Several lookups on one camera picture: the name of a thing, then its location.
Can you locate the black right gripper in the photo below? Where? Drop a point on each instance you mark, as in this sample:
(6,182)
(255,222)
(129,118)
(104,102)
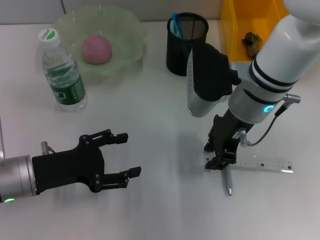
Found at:
(230,132)

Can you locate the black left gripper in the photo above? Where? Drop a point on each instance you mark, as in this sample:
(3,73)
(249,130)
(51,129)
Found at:
(70,167)

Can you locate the clear plastic ruler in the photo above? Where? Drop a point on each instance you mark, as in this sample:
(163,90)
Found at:
(262,163)

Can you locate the clear bottle green label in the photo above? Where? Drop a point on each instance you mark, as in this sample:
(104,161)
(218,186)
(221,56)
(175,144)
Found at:
(65,85)

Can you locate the pink peach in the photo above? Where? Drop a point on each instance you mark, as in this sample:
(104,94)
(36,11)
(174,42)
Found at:
(96,48)

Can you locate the green plastic wrapper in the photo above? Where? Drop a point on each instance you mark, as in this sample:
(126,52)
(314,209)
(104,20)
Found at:
(250,40)

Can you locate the blue scissors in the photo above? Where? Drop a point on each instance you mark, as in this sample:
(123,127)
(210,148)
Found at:
(175,25)

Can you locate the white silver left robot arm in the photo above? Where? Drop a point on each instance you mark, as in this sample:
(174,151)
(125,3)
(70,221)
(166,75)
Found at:
(17,175)

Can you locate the silver pen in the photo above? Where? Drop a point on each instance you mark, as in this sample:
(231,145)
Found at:
(228,182)

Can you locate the black mesh pen holder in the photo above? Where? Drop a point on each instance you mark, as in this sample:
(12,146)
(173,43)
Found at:
(177,57)

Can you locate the translucent green fruit plate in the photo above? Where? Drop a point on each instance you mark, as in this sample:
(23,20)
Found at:
(120,32)

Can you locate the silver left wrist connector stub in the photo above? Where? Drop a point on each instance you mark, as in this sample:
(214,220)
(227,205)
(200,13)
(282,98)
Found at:
(45,147)

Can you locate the yellow plastic bin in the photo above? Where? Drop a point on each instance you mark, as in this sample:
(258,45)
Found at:
(235,25)

